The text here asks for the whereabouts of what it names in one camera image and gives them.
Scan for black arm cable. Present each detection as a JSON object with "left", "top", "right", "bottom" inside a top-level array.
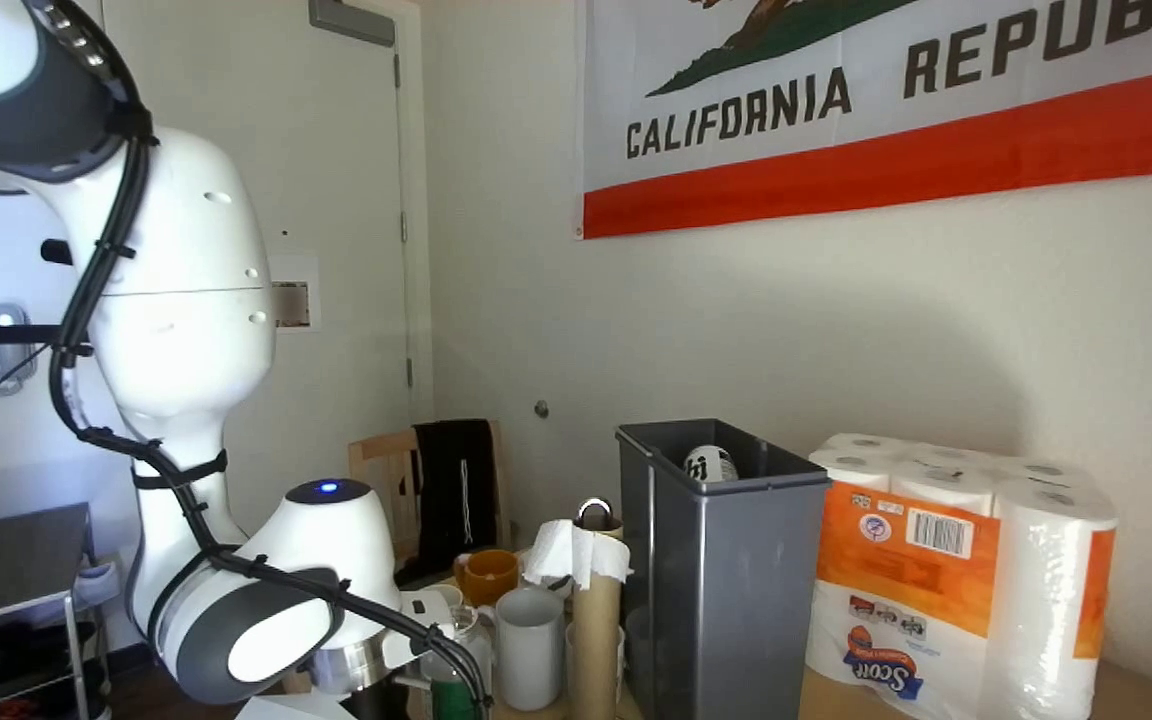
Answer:
[{"left": 12, "top": 0, "right": 493, "bottom": 705}]

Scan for California Republic flag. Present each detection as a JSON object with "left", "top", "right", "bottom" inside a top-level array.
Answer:
[{"left": 579, "top": 0, "right": 1152, "bottom": 245}]

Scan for brown cardboard box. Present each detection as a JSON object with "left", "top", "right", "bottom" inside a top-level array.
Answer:
[{"left": 342, "top": 422, "right": 429, "bottom": 562}]

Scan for white paper scrap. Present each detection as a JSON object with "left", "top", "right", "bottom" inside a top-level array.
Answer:
[{"left": 520, "top": 514, "right": 637, "bottom": 592}]

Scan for metal shelf cart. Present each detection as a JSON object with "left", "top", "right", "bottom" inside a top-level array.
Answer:
[{"left": 0, "top": 499, "right": 112, "bottom": 720}]

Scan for white door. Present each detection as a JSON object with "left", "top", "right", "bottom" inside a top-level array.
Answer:
[{"left": 107, "top": 0, "right": 429, "bottom": 536}]

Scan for crumpled white trash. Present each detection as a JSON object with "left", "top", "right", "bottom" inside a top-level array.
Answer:
[{"left": 678, "top": 440, "right": 745, "bottom": 487}]

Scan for orange mug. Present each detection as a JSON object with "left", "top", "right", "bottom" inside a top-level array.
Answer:
[{"left": 451, "top": 542, "right": 522, "bottom": 610}]

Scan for black box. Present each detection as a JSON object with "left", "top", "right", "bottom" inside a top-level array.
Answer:
[{"left": 391, "top": 415, "right": 504, "bottom": 592}]

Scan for paper towel pack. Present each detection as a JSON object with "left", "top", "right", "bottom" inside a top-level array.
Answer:
[{"left": 804, "top": 427, "right": 1123, "bottom": 720}]

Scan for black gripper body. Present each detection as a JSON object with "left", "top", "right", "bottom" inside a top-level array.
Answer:
[{"left": 346, "top": 677, "right": 436, "bottom": 720}]

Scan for grey door closer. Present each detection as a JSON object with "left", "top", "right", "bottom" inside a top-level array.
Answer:
[{"left": 308, "top": 0, "right": 400, "bottom": 53}]

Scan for white bottle with green label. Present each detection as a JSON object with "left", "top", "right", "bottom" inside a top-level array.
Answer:
[{"left": 429, "top": 671, "right": 483, "bottom": 720}]

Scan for grey trash bin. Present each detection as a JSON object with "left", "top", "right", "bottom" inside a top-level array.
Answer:
[{"left": 610, "top": 415, "right": 830, "bottom": 720}]

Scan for grey measuring pitcher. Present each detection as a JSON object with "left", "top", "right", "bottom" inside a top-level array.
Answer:
[{"left": 471, "top": 583, "right": 568, "bottom": 714}]

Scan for small photo print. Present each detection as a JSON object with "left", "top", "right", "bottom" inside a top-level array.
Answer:
[{"left": 267, "top": 274, "right": 316, "bottom": 336}]

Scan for cardboard tube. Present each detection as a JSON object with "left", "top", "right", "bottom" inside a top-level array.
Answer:
[{"left": 565, "top": 493, "right": 628, "bottom": 720}]

